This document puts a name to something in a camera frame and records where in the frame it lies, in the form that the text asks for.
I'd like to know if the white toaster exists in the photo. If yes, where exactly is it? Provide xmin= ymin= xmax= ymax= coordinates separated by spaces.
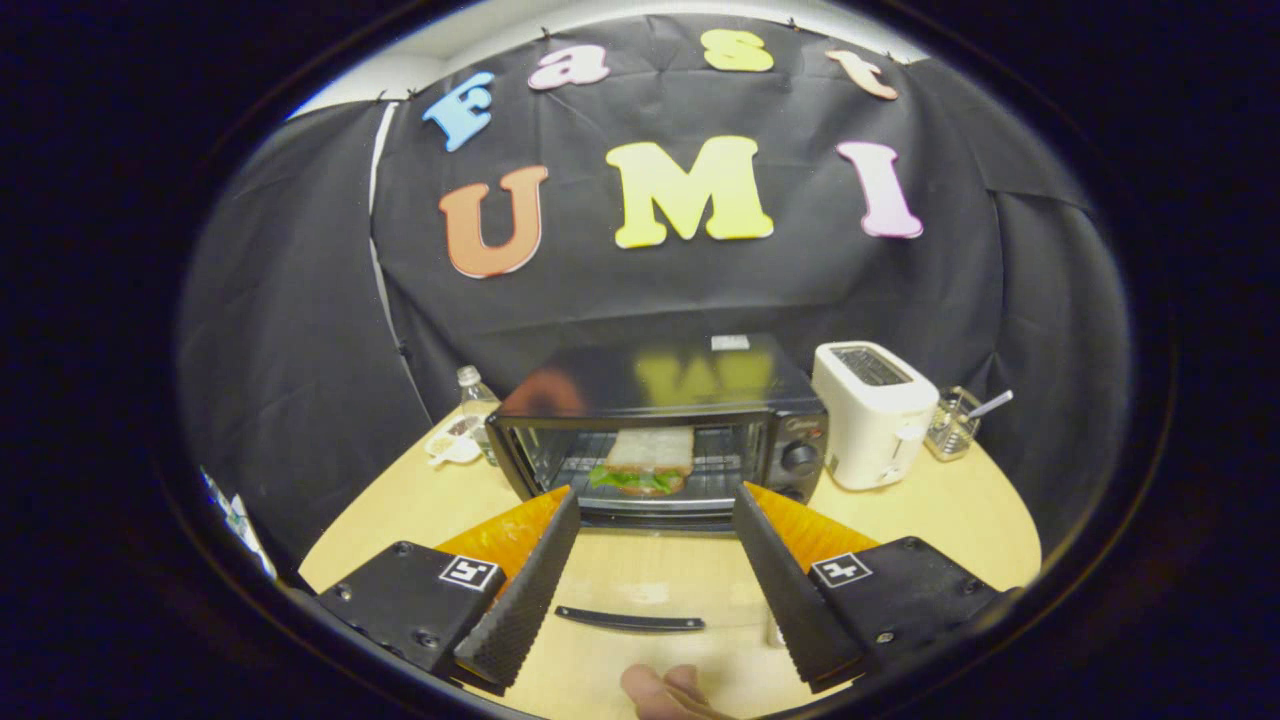
xmin=812 ymin=342 xmax=941 ymax=491

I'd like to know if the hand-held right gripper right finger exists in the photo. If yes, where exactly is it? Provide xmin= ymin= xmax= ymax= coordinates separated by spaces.
xmin=733 ymin=483 xmax=1021 ymax=693

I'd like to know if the sandwich with lettuce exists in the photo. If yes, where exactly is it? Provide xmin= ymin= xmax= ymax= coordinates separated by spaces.
xmin=588 ymin=428 xmax=696 ymax=497

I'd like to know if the clear plastic bottle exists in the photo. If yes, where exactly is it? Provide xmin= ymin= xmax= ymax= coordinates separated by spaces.
xmin=457 ymin=366 xmax=501 ymax=466

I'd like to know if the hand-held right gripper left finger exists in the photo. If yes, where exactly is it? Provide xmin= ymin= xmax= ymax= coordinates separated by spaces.
xmin=315 ymin=486 xmax=582 ymax=691

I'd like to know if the white snack dish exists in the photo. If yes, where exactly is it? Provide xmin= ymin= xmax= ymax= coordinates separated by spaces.
xmin=425 ymin=415 xmax=483 ymax=467

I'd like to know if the white green printed bag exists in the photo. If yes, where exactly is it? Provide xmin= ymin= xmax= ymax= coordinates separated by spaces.
xmin=200 ymin=465 xmax=278 ymax=583

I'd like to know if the black electric oven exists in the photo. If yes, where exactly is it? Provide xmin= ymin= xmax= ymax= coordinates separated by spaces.
xmin=485 ymin=335 xmax=831 ymax=646

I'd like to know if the metal wire basket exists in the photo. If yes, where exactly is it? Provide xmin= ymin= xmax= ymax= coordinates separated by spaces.
xmin=925 ymin=387 xmax=983 ymax=461

